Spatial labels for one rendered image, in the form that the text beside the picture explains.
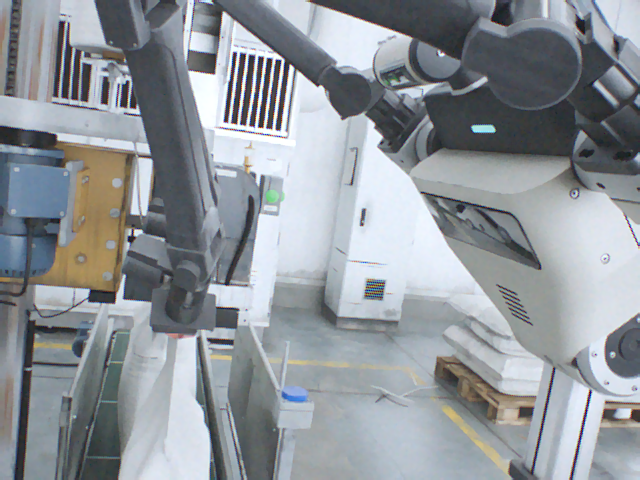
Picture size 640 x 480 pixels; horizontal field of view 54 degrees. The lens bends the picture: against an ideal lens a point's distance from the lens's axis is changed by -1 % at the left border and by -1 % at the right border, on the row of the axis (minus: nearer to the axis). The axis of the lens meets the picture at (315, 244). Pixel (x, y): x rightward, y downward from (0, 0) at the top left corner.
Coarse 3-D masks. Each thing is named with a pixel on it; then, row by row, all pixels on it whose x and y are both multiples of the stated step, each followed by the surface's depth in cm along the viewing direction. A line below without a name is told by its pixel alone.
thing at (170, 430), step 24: (168, 336) 152; (168, 360) 140; (168, 384) 131; (144, 408) 129; (168, 408) 107; (192, 408) 131; (144, 432) 116; (168, 432) 110; (192, 432) 120; (144, 456) 110; (168, 456) 107; (192, 456) 112
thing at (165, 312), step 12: (156, 288) 100; (156, 300) 99; (168, 300) 96; (204, 300) 96; (156, 312) 98; (168, 312) 97; (180, 312) 95; (192, 312) 96; (204, 312) 100; (156, 324) 97; (168, 324) 97; (180, 324) 98; (192, 324) 98; (204, 324) 99
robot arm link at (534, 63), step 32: (160, 0) 63; (320, 0) 56; (352, 0) 55; (384, 0) 54; (416, 0) 54; (448, 0) 53; (480, 0) 52; (416, 32) 56; (448, 32) 54; (480, 32) 51; (512, 32) 51; (544, 32) 50; (480, 64) 53; (512, 64) 52; (544, 64) 52; (576, 64) 51; (512, 96) 54; (544, 96) 53
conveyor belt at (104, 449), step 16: (128, 336) 309; (112, 352) 284; (112, 368) 265; (112, 384) 249; (112, 400) 234; (96, 416) 219; (112, 416) 221; (96, 432) 208; (112, 432) 210; (96, 448) 198; (112, 448) 199; (96, 464) 188; (112, 464) 190
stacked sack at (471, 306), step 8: (456, 296) 429; (464, 296) 422; (472, 296) 421; (480, 296) 429; (456, 304) 421; (464, 304) 413; (472, 304) 406; (480, 304) 404; (488, 304) 405; (464, 312) 404; (472, 312) 399; (480, 312) 397; (472, 320) 405
